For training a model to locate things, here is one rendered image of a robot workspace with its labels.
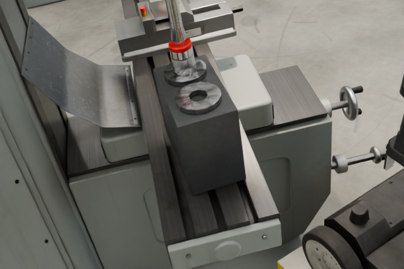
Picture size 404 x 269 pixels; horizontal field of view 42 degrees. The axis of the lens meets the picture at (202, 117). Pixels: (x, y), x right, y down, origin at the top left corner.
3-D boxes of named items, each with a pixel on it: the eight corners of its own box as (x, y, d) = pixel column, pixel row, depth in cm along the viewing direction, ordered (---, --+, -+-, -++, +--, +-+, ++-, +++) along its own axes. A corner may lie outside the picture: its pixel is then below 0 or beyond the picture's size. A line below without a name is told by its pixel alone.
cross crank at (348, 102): (353, 104, 180) (354, 75, 173) (368, 124, 171) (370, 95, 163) (308, 114, 179) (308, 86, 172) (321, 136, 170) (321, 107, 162)
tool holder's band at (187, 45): (172, 55, 103) (171, 51, 102) (166, 44, 107) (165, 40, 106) (195, 48, 104) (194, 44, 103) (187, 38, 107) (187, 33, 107)
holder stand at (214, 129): (215, 119, 127) (204, 48, 114) (247, 179, 110) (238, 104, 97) (167, 133, 125) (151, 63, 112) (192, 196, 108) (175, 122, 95)
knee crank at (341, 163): (391, 151, 173) (392, 137, 169) (399, 163, 168) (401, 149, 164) (327, 166, 171) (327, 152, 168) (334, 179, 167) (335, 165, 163)
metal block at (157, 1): (168, 8, 157) (164, -10, 153) (171, 17, 152) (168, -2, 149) (151, 12, 157) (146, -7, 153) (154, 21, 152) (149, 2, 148)
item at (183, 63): (177, 78, 106) (172, 55, 103) (171, 66, 110) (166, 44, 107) (199, 71, 107) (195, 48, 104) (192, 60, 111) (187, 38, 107)
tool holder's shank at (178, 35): (174, 48, 103) (163, -4, 96) (169, 41, 106) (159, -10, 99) (189, 43, 104) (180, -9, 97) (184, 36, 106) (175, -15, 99)
